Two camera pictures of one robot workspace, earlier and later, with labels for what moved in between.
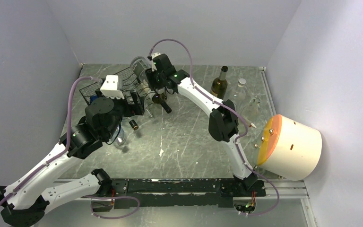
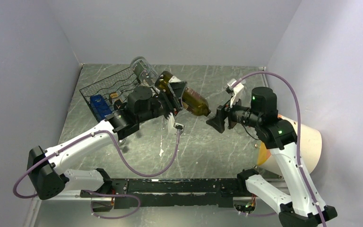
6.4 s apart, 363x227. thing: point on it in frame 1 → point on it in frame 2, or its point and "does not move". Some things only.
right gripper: [150, 74] → [217, 121]
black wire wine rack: [128, 80] does not move
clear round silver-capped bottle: [139, 65] does not move
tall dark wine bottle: [219, 86] → [192, 101]
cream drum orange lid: [289, 150] does not move
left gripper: [132, 109] → [177, 89]
